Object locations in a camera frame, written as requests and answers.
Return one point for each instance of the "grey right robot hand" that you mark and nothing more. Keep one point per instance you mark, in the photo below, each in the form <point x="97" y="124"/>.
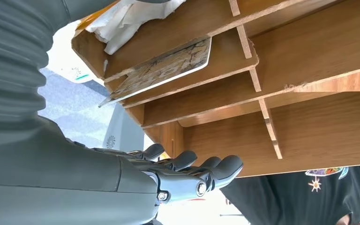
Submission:
<point x="59" y="186"/>

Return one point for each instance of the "patterned room key card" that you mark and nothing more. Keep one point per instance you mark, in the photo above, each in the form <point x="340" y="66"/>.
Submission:
<point x="161" y="70"/>

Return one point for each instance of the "person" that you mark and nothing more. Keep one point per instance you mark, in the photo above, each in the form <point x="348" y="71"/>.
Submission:
<point x="291" y="202"/>

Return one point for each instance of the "yellow tape strip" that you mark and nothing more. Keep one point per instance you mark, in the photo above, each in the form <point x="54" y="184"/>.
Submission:
<point x="91" y="17"/>

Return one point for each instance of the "white crumpled paper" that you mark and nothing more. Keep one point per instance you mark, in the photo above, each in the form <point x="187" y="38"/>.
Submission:
<point x="121" y="24"/>

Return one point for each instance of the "wooden compartment organizer box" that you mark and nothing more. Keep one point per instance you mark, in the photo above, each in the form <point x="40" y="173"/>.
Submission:
<point x="291" y="130"/>

